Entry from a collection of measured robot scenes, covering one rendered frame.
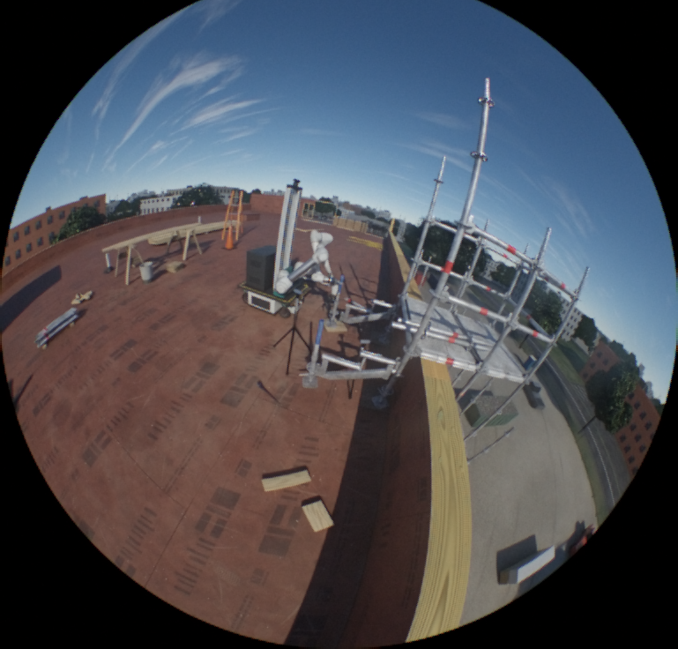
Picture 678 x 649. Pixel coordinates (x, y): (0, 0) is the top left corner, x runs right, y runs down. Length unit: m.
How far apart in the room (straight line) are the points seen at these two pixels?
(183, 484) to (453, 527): 1.64
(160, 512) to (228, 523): 0.53
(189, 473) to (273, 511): 0.66
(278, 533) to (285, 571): 0.31
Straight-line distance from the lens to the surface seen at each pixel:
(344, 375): 1.81
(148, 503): 1.91
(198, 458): 1.77
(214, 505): 1.67
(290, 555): 1.63
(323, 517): 1.57
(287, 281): 2.35
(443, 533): 1.12
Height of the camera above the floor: 1.59
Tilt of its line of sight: 29 degrees down
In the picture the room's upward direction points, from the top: 14 degrees clockwise
